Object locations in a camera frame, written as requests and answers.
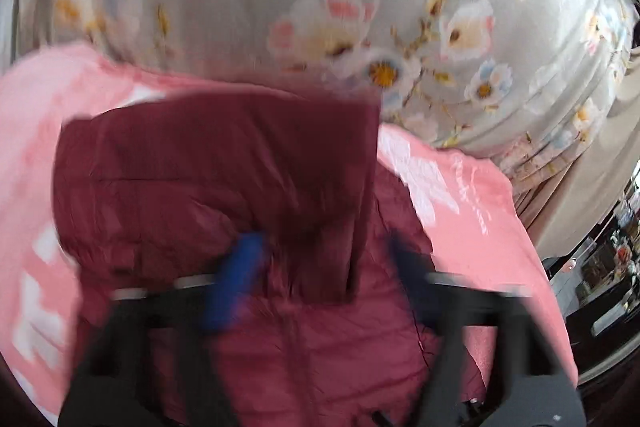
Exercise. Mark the beige padded bed frame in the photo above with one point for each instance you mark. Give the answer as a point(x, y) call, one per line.
point(590, 187)

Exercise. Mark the maroon puffer jacket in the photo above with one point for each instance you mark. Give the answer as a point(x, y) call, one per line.
point(225, 167)

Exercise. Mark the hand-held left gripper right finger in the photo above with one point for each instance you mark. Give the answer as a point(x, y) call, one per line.
point(407, 272)

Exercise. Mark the pink printed blanket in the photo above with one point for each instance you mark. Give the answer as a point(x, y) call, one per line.
point(475, 217)

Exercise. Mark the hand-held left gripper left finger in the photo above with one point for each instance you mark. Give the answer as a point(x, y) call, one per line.
point(240, 277)

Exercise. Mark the dark cluttered furniture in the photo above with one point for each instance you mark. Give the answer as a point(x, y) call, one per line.
point(605, 267)

